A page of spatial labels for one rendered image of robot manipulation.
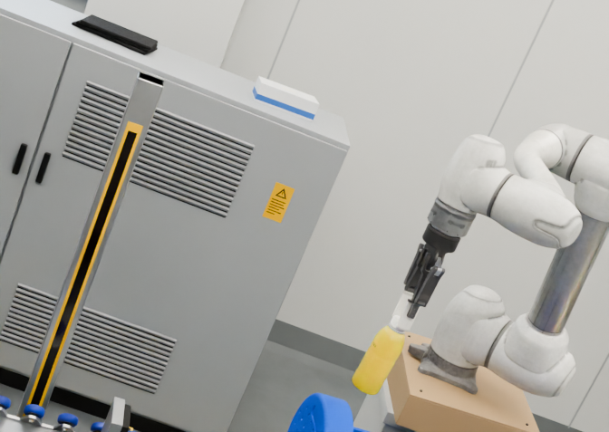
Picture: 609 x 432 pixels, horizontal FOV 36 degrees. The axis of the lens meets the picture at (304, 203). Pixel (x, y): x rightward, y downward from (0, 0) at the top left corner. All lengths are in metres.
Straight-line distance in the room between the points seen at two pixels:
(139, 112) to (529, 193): 0.85
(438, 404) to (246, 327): 1.27
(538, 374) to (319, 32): 2.50
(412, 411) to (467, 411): 0.15
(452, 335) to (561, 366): 0.31
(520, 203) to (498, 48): 2.95
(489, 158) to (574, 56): 3.01
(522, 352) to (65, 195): 1.83
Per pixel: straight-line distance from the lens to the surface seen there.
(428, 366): 2.75
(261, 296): 3.66
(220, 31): 4.37
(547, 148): 2.32
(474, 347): 2.70
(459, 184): 1.91
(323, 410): 2.04
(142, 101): 2.08
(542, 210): 1.87
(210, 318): 3.71
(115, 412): 2.03
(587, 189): 2.40
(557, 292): 2.55
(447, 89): 4.77
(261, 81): 3.57
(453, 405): 2.66
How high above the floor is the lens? 2.15
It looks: 16 degrees down
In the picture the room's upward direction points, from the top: 23 degrees clockwise
